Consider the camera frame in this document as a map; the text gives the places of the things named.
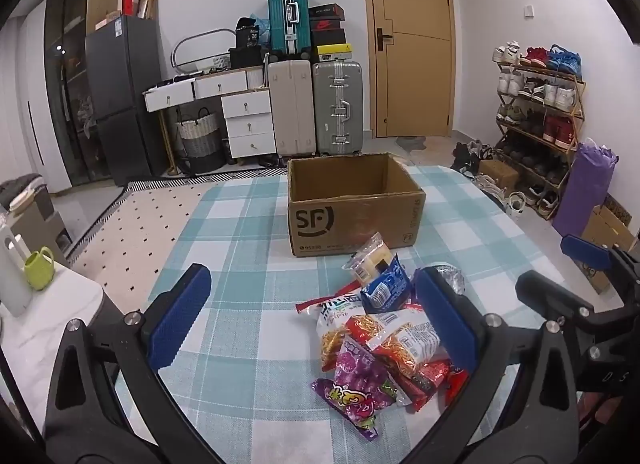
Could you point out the white wardrobe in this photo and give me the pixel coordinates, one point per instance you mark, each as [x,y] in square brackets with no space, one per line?
[32,93]

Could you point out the silver foil snack packet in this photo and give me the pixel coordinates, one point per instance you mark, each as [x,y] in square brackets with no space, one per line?
[452,278]

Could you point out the flat cardboard box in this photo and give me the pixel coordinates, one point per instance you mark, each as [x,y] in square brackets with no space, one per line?
[107,21]

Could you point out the wooden door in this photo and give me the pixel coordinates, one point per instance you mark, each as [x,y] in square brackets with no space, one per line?
[415,83]

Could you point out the shoe rack with shoes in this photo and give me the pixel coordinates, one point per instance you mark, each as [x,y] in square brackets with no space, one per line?
[555,93]

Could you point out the tall open cardboard box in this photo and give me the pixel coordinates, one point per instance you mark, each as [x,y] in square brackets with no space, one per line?
[147,1]

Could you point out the teal suitcase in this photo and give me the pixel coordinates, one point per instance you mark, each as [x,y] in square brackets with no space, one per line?
[280,18]

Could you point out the purple bag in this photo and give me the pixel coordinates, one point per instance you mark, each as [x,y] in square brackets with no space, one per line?
[585,183]

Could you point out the small red white packet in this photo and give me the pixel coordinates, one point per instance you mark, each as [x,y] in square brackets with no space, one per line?
[367,261]

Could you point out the dark grey refrigerator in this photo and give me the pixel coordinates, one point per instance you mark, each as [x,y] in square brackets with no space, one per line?
[125,93]

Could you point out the wooden shoe rack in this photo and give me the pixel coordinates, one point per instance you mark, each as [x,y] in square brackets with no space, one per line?
[577,108]

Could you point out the red white snack packet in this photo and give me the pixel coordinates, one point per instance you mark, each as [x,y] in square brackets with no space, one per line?
[332,316]

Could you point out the white marble side table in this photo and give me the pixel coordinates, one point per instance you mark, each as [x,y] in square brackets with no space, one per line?
[50,324]

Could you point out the blue cookie packet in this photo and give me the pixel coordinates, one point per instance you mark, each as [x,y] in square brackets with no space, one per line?
[385,289]

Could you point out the purple grape candy packet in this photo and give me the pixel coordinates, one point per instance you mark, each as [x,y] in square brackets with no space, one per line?
[357,369]

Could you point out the black storage box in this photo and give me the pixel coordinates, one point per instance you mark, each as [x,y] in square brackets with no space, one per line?
[246,58]

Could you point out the green mug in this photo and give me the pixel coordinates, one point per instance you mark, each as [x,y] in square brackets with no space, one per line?
[37,271]

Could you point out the printed cardboard box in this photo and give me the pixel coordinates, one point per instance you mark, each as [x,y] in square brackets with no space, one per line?
[607,234]

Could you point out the woven laundry basket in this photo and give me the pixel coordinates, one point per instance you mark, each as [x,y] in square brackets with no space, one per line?
[200,143]

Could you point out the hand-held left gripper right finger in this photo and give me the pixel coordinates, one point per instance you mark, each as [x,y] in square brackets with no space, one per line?
[445,321]

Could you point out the red black shoe box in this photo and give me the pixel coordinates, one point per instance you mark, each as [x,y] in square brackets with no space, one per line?
[326,25]

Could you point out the brown cardboard box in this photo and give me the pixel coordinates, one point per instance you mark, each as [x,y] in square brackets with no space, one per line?
[350,224]

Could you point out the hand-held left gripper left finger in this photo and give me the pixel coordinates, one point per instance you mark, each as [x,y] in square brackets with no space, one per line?
[180,316]

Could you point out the white pitcher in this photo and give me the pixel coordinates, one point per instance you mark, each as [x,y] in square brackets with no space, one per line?
[12,274]

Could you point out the large black shoe box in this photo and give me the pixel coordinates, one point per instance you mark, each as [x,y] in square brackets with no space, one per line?
[328,37]

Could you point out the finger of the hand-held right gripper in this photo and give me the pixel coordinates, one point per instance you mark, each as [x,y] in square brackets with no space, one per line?
[545,291]
[585,251]

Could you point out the plain red snack packet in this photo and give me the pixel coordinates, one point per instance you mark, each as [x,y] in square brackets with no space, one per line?
[456,386]

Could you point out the cream dotted rug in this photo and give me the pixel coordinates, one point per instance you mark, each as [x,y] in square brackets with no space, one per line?
[145,229]

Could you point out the beige bedside cabinet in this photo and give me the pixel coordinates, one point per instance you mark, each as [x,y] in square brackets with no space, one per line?
[42,234]

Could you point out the black bag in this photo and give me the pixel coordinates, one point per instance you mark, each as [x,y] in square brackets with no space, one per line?
[247,33]

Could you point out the blue plastic bag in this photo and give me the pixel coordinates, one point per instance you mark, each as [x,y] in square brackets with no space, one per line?
[262,26]

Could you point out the red black-banded snack packet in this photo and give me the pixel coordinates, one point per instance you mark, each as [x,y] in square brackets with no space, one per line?
[425,379]

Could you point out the beige suitcase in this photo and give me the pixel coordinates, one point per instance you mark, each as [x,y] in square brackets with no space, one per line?
[290,108]

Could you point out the white sneakers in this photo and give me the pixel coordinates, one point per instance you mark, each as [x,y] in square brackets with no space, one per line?
[516,204]

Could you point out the white drawer desk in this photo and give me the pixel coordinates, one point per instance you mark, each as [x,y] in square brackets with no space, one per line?
[247,123]

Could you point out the pile of dark shoes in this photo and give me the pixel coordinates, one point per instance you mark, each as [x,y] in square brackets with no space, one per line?
[467,158]

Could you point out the small closed cardboard box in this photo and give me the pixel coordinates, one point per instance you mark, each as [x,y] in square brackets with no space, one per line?
[500,173]

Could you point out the grey floor cloth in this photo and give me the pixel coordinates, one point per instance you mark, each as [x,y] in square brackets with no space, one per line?
[412,143]

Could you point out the tall dark glass cabinet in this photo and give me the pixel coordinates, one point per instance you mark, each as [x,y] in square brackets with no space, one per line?
[65,68]

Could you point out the chrome oval frame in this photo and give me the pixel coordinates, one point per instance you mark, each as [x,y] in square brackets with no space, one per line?
[200,36]

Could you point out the dark grey cushion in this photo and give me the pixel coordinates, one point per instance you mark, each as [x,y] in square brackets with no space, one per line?
[22,189]

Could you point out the silver grey suitcase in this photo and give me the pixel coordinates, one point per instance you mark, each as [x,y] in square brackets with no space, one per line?
[337,108]

